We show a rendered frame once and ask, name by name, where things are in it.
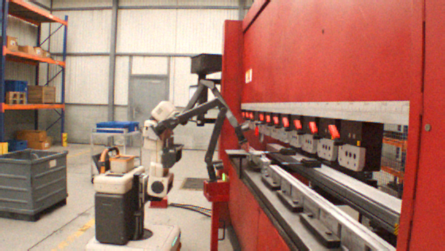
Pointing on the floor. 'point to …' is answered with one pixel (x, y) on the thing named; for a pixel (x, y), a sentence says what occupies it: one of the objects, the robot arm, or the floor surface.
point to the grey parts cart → (113, 145)
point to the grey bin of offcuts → (32, 183)
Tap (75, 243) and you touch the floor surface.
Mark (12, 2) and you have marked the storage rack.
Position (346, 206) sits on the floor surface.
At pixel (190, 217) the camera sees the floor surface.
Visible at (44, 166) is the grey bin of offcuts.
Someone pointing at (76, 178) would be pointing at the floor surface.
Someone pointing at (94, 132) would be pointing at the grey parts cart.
